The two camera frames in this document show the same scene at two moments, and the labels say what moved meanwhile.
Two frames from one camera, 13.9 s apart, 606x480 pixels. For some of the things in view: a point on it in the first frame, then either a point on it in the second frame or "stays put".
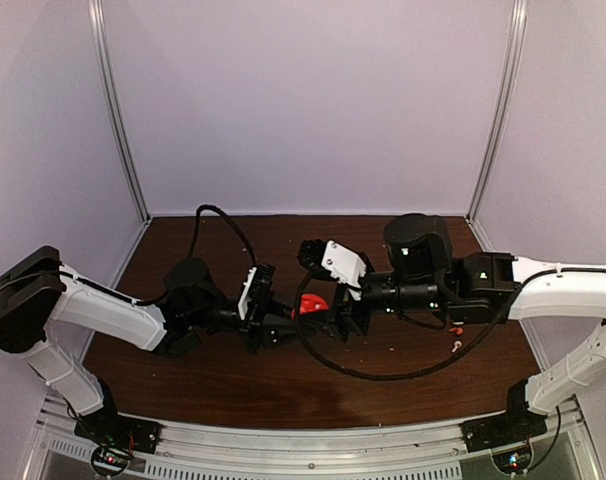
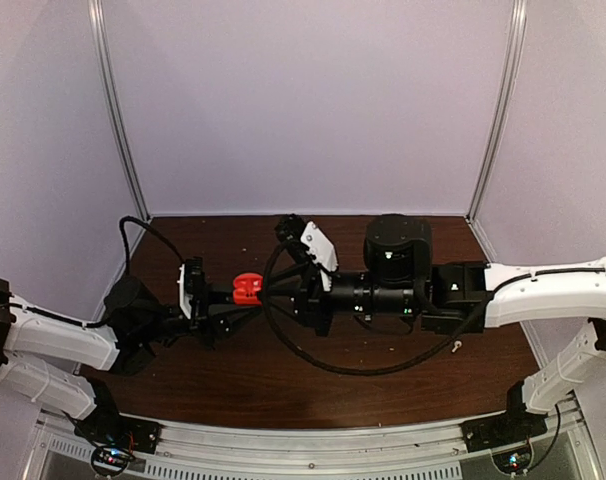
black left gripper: [256, 319] -> [207, 320]
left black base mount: [105, 426] stays put
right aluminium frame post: [518, 22] stays put
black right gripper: [346, 312] -> [310, 307]
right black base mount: [519, 422] stays put
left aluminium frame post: [100, 45] stays put
